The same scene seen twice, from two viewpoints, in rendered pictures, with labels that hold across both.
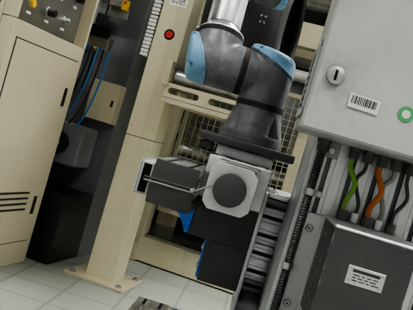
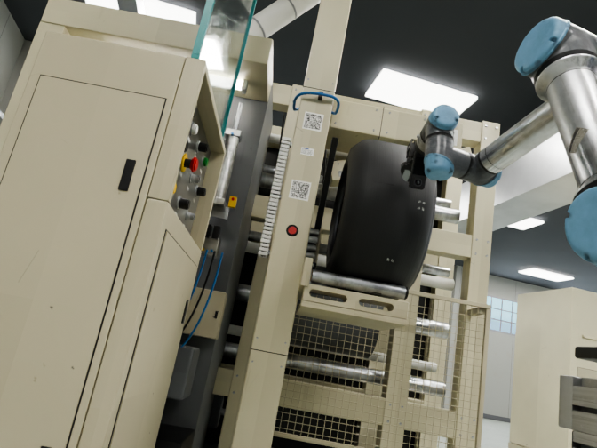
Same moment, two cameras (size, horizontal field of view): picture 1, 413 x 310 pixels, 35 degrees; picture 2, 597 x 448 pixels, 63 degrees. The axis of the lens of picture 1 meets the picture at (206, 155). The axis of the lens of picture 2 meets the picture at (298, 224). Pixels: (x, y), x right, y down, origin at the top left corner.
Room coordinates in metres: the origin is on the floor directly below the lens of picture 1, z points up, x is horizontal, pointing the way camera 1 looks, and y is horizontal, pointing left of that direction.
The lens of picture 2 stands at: (1.06, 0.69, 0.61)
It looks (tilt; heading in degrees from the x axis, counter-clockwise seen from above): 15 degrees up; 346
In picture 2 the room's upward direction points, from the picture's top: 11 degrees clockwise
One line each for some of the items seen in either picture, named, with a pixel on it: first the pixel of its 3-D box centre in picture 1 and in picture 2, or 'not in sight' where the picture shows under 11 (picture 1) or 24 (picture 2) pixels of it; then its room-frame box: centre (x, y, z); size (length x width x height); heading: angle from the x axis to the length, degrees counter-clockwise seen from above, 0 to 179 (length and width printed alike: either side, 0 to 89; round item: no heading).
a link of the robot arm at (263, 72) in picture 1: (265, 76); not in sight; (1.61, -0.08, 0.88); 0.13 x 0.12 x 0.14; 94
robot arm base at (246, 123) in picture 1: (254, 123); not in sight; (1.61, -0.09, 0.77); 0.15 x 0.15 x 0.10
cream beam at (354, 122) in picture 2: not in sight; (391, 136); (3.02, -0.17, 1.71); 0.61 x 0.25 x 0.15; 76
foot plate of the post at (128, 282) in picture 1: (104, 275); not in sight; (2.80, 0.27, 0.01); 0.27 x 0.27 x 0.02; 76
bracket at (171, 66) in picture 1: (181, 79); (304, 280); (2.80, 0.19, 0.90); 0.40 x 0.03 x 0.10; 166
